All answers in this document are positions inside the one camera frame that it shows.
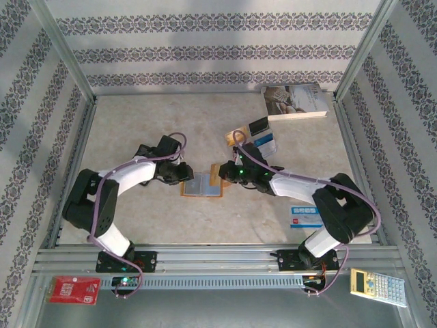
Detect tan leather card holder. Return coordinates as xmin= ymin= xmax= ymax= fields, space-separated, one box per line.
xmin=180 ymin=163 xmax=229 ymax=200

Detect clear acrylic card stand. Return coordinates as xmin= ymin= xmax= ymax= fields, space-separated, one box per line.
xmin=223 ymin=115 xmax=278 ymax=160

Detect blue white credit card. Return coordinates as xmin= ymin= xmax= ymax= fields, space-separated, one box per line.
xmin=253 ymin=133 xmax=277 ymax=153

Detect gold credit card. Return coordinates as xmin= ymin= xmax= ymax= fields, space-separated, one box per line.
xmin=224 ymin=125 xmax=249 ymax=148

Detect black credit card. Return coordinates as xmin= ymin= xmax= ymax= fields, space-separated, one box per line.
xmin=248 ymin=116 xmax=270 ymax=135

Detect blue and white card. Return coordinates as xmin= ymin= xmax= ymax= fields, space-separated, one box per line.
xmin=289 ymin=204 xmax=324 ymax=229

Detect white paperback book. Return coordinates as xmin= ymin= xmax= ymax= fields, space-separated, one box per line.
xmin=261 ymin=83 xmax=331 ymax=122

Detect red flat packet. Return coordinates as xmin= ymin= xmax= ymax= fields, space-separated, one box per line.
xmin=46 ymin=275 xmax=102 ymax=305

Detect beige scientific calculator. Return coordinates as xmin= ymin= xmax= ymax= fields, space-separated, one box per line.
xmin=348 ymin=268 xmax=407 ymax=308

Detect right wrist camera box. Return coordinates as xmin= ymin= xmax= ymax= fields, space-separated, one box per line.
xmin=234 ymin=142 xmax=268 ymax=165

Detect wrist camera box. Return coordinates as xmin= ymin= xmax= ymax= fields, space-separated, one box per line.
xmin=155 ymin=135 xmax=182 ymax=159
xmin=234 ymin=142 xmax=268 ymax=165

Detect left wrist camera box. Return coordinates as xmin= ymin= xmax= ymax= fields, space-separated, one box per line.
xmin=155 ymin=135 xmax=182 ymax=159

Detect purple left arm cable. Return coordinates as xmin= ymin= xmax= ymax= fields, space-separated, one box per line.
xmin=87 ymin=132 xmax=188 ymax=299

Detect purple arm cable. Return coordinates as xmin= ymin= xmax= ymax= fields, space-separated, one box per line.
xmin=87 ymin=132 xmax=188 ymax=299
xmin=231 ymin=129 xmax=382 ymax=297

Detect aluminium mounting rail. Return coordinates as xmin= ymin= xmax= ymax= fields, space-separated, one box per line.
xmin=32 ymin=244 xmax=402 ymax=274

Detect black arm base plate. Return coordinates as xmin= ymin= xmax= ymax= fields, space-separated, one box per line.
xmin=277 ymin=248 xmax=341 ymax=273
xmin=95 ymin=250 xmax=158 ymax=273

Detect aluminium side rail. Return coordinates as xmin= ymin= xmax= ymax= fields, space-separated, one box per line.
xmin=331 ymin=92 xmax=390 ymax=247
xmin=47 ymin=97 xmax=98 ymax=249

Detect grey slotted cable duct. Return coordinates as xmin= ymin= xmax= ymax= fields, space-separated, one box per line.
xmin=100 ymin=275 xmax=305 ymax=290

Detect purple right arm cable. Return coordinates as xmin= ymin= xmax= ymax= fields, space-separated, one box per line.
xmin=231 ymin=129 xmax=382 ymax=297

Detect aluminium frame post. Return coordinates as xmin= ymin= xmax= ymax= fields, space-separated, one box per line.
xmin=29 ymin=0 xmax=98 ymax=103
xmin=334 ymin=0 xmax=400 ymax=102

